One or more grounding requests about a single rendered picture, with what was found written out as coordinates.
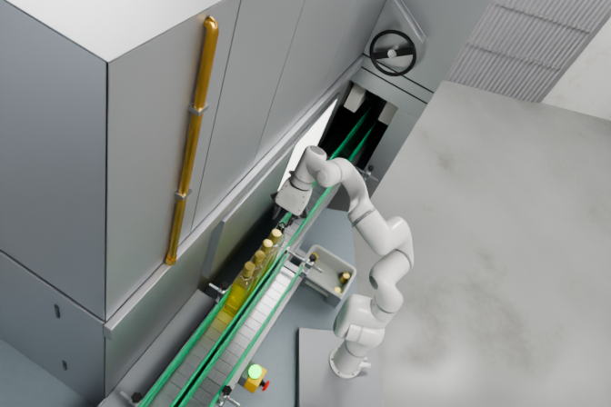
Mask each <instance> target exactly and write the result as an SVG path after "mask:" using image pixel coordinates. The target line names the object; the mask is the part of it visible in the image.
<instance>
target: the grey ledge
mask: <svg viewBox="0 0 611 407"><path fill-rule="evenodd" d="M214 306H215V300H214V299H212V298H211V297H209V296H208V295H206V294H205V293H203V292H201V291H200V290H198V289H197V290H196V291H195V292H194V293H193V295H192V296H191V297H190V298H189V299H188V301H187V302H186V303H185V304H184V306H183V307H182V308H181V309H180V310H179V312H178V313H177V314H176V315H175V317H174V318H173V319H172V320H171V321H170V323H169V324H168V325H167V326H166V327H165V328H164V330H163V331H162V332H161V333H160V334H159V335H158V336H157V337H156V339H155V340H154V341H153V342H152V344H151V345H150V346H149V347H148V348H147V350H146V351H145V352H144V353H143V355H142V356H141V357H140V358H139V359H138V361H137V362H136V363H135V364H134V366H133V367H132V368H131V369H130V370H129V372H128V373H127V374H126V375H125V377H124V378H123V379H122V380H121V381H120V383H119V384H117V386H116V387H115V388H114V389H113V390H112V391H111V392H110V394H109V395H108V396H107V397H106V398H105V399H103V400H102V401H101V402H100V404H99V405H98V406H97V407H131V406H129V403H130V401H128V400H127V399H126V398H124V397H123V396H121V395H120V394H119V393H120V392H121V391H123V392H125V393H126V394H128V395H129V396H132V395H133V394H134V392H140V393H141V396H142V399H143V398H144V397H145V395H146V394H147V393H148V391H149V390H150V389H151V387H152V386H153V385H154V384H155V382H156V381H157V379H158V378H159V377H160V375H161V374H162V373H163V372H164V370H165V369H166V367H167V366H168V365H169V364H170V362H171V361H173V359H174V358H175V357H176V355H177V354H178V353H179V351H180V350H181V349H182V348H183V346H184V345H185V343H186V342H187V341H188V339H189V338H190V337H191V336H192V334H193V333H194V332H195V330H196V329H197V328H198V326H199V325H200V324H201V322H202V321H203V320H204V319H205V318H206V316H207V315H208V314H209V313H210V312H211V310H212V309H213V308H214Z"/></svg>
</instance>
